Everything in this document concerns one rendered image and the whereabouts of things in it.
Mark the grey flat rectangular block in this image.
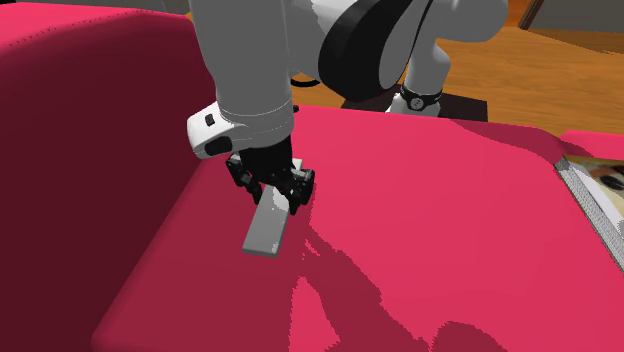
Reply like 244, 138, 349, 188
242, 158, 304, 259

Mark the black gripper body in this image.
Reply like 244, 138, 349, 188
239, 135, 295, 186

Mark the red sofa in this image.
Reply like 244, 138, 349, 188
0, 1, 624, 352

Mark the dark robot stand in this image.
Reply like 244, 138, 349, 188
340, 92, 489, 123

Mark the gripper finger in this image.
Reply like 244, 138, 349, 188
277, 167, 317, 216
225, 153, 265, 206

